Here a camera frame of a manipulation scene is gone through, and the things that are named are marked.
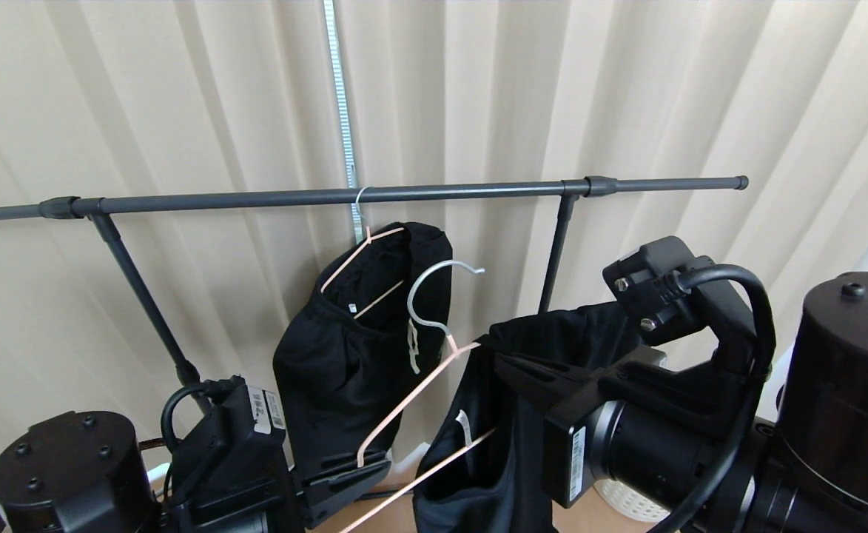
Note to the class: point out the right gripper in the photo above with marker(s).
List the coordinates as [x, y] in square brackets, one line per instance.
[655, 451]

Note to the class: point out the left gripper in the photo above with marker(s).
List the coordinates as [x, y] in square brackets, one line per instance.
[249, 511]

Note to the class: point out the pink clothes hanger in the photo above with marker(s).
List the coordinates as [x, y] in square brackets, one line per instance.
[411, 396]
[365, 235]

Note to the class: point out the black garment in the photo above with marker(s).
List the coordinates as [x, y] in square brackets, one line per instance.
[493, 474]

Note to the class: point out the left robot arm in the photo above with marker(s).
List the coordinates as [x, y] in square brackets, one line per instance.
[71, 474]

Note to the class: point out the white laundry basket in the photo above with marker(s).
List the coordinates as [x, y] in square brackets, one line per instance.
[626, 503]

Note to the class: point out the black clothes rack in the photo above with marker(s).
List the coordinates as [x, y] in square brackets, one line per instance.
[256, 198]

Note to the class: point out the beige curtain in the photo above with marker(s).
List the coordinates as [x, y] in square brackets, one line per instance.
[182, 89]

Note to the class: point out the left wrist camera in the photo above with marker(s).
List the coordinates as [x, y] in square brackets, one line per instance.
[226, 444]

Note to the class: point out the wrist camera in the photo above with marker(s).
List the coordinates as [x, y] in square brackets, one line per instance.
[226, 444]
[663, 289]

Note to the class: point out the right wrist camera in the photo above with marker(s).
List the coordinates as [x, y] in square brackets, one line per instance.
[663, 289]

